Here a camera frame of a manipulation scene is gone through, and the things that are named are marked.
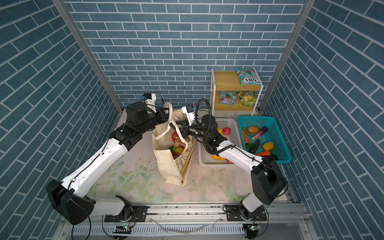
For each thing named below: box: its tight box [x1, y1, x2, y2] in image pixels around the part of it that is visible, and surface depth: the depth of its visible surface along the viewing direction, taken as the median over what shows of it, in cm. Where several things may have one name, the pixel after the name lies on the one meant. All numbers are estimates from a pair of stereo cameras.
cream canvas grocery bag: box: [151, 102, 195, 186], surface depth 72 cm
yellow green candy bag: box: [237, 91, 257, 107], surface depth 106 cm
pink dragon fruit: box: [171, 131, 182, 143], surface depth 91 cm
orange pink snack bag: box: [172, 139, 186, 160], surface depth 86 cm
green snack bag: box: [235, 68, 260, 86], surface depth 92 cm
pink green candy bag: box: [219, 91, 238, 105], surface depth 107 cm
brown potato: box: [248, 126, 260, 134], surface depth 107 cm
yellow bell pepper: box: [262, 142, 274, 151], surface depth 97 cm
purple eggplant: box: [250, 126, 268, 141], surface depth 106 cm
